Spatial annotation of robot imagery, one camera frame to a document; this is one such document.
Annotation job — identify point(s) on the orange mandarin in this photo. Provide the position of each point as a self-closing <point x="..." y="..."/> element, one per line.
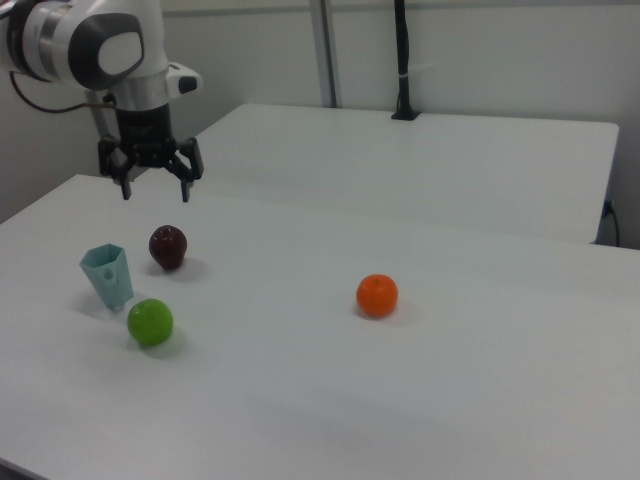
<point x="377" y="296"/>

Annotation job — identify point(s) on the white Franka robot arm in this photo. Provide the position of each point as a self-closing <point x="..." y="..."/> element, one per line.
<point x="125" y="50"/>

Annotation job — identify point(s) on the green apple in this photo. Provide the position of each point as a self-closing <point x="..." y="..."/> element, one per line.
<point x="150" y="322"/>

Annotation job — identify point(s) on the teal faceted mug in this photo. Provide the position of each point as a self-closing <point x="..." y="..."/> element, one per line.
<point x="112" y="285"/>

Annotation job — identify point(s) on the white adjoining table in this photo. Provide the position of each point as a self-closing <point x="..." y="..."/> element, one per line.
<point x="400" y="165"/>

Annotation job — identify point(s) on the dark red apple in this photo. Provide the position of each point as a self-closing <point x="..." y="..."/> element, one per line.
<point x="168" y="248"/>

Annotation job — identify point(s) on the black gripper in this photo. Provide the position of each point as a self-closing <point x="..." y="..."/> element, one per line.
<point x="145" y="130"/>

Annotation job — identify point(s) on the grey wall partition post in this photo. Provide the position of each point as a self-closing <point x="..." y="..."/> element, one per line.
<point x="325" y="50"/>

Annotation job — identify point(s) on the black camera stand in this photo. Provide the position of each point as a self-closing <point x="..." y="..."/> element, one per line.
<point x="402" y="50"/>

